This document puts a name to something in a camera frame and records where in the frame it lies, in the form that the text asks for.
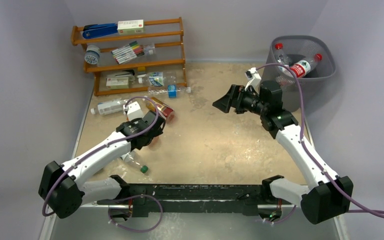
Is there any clear bottle blue label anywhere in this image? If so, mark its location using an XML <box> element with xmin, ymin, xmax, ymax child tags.
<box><xmin>147</xmin><ymin>84</ymin><xmax>192</xmax><ymax>99</ymax></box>

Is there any red cap scenic bottle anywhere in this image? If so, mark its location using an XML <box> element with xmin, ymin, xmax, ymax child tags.
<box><xmin>273</xmin><ymin>43</ymin><xmax>293</xmax><ymax>77</ymax></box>

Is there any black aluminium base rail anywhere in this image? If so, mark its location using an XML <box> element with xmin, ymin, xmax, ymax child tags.
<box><xmin>89</xmin><ymin>183</ymin><xmax>294</xmax><ymax>221</ymax></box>

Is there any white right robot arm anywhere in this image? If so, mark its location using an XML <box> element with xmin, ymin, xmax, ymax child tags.
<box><xmin>212</xmin><ymin>80</ymin><xmax>354</xmax><ymax>225</ymax></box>

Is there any white red box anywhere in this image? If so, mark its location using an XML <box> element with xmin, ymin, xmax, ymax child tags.
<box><xmin>117</xmin><ymin>19</ymin><xmax>145</xmax><ymax>36</ymax></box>

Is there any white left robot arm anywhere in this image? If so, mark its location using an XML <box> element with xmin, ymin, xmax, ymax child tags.
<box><xmin>38</xmin><ymin>111</ymin><xmax>166</xmax><ymax>219</ymax></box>

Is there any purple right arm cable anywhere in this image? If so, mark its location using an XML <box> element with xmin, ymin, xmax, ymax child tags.
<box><xmin>256</xmin><ymin>62</ymin><xmax>384</xmax><ymax>221</ymax></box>

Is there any blue stapler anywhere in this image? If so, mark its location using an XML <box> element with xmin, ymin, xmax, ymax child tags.
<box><xmin>82</xmin><ymin>23</ymin><xmax>118</xmax><ymax>39</ymax></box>

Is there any green label water bottle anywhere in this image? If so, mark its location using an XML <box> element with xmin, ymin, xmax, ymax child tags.
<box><xmin>121</xmin><ymin>150</ymin><xmax>149</xmax><ymax>174</ymax></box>

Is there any blue white label bottle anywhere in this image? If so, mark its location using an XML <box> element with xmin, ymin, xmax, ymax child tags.
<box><xmin>137</xmin><ymin>71</ymin><xmax>177</xmax><ymax>87</ymax></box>

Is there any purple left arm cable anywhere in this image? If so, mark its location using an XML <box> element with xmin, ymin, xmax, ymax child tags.
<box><xmin>41</xmin><ymin>96</ymin><xmax>160</xmax><ymax>218</ymax></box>

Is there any clear bottle white label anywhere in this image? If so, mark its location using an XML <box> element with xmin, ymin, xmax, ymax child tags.
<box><xmin>90</xmin><ymin>98</ymin><xmax>128</xmax><ymax>116</ymax></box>

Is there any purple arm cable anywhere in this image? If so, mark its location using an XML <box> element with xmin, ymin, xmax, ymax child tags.
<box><xmin>41</xmin><ymin>96</ymin><xmax>160</xmax><ymax>218</ymax></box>
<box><xmin>256</xmin><ymin>62</ymin><xmax>384</xmax><ymax>221</ymax></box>

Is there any red label tea bottle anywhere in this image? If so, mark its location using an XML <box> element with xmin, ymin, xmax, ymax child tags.
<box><xmin>144</xmin><ymin>97</ymin><xmax>176</xmax><ymax>123</ymax></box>

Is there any red cap water bottle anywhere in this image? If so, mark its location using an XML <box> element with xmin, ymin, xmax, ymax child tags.
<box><xmin>289</xmin><ymin>53</ymin><xmax>323</xmax><ymax>78</ymax></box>

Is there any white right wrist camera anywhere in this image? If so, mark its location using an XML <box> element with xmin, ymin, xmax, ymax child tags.
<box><xmin>245</xmin><ymin>67</ymin><xmax>262</xmax><ymax>90</ymax></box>

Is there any green white carton box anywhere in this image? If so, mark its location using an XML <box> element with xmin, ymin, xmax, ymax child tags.
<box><xmin>106</xmin><ymin>75</ymin><xmax>135</xmax><ymax>90</ymax></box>

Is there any pack of coloured markers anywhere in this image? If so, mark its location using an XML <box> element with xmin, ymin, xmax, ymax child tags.
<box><xmin>111</xmin><ymin>41</ymin><xmax>145</xmax><ymax>64</ymax></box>

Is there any wooden shelf rack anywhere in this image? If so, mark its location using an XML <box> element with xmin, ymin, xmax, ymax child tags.
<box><xmin>70</xmin><ymin>17</ymin><xmax>188</xmax><ymax>97</ymax></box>

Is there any grey mesh waste bin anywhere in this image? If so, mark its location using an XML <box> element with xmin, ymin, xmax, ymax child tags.
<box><xmin>262</xmin><ymin>35</ymin><xmax>336</xmax><ymax>112</ymax></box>

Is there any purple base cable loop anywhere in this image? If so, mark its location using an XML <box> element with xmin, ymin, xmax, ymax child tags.
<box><xmin>107</xmin><ymin>194</ymin><xmax>164</xmax><ymax>233</ymax></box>

